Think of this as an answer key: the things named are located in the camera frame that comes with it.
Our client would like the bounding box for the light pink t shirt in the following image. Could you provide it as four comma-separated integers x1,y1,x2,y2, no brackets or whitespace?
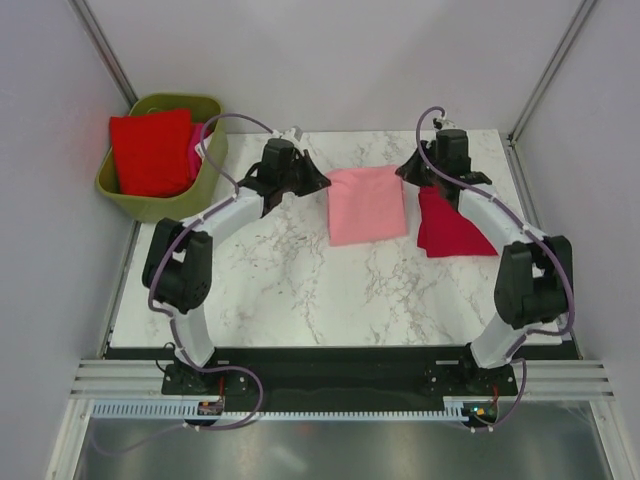
327,165,408,247

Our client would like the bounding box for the crimson t shirt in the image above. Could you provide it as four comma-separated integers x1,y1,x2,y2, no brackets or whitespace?
417,187,498,258

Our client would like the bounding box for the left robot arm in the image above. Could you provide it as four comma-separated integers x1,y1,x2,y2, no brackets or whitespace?
142,138,331,393

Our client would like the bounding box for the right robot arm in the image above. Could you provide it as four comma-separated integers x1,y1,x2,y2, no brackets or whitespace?
396,128,575,394

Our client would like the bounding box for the white cloth in bin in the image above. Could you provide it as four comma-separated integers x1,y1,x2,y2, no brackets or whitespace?
194,138,210,159

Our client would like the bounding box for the olive green bin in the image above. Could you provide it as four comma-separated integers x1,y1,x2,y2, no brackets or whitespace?
95,93,224,223

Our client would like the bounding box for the magenta shirt in bin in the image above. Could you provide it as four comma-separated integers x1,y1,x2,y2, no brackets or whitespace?
187,123,204,182

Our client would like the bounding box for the bright red folded shirt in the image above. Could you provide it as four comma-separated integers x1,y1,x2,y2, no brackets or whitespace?
109,108,193,198

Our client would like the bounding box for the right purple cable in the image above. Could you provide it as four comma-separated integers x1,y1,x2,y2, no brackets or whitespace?
416,105,576,435

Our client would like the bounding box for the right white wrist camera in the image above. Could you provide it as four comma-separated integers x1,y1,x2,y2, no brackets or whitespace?
432,116,458,131

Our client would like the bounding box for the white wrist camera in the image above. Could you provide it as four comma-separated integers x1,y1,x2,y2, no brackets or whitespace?
281,126,303,150
432,116,458,131

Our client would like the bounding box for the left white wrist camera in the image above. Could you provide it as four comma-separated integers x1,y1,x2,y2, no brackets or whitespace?
281,126,303,150

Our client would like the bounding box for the right aluminium corner post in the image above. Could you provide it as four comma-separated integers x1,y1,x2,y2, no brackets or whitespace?
506,0,600,147

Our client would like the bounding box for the aluminium corner post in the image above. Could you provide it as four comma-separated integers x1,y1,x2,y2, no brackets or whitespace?
506,0,600,147
68,0,139,108

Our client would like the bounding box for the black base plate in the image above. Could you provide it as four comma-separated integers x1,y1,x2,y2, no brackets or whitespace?
162,346,518,411

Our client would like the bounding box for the left aluminium corner post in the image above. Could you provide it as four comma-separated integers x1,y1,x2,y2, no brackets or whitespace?
68,0,139,108

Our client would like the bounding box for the aluminium rail frame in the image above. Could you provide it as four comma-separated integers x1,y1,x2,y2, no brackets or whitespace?
71,130,613,400

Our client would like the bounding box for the white slotted cable duct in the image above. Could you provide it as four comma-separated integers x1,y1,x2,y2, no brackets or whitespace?
90,397,497,421

